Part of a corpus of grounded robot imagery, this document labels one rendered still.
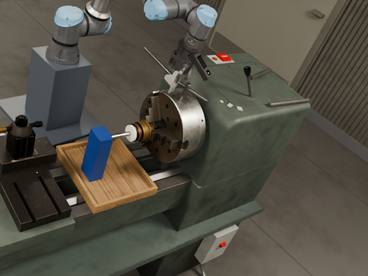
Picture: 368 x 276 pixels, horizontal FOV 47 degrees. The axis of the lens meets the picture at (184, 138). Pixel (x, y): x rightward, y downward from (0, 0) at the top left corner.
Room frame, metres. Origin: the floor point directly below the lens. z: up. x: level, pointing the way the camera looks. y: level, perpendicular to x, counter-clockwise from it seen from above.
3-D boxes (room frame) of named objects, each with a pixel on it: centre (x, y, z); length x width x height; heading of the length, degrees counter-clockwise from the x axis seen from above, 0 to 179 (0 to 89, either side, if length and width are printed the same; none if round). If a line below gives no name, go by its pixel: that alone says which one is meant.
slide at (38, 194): (1.04, 0.49, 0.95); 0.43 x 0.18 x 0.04; 51
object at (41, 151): (1.10, 0.52, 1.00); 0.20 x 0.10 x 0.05; 141
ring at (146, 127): (1.40, 0.18, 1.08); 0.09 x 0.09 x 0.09; 51
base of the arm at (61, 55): (1.67, 0.67, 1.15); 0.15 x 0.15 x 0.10
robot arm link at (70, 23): (1.67, 0.67, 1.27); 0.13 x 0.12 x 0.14; 150
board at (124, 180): (1.30, 0.25, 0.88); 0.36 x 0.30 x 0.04; 51
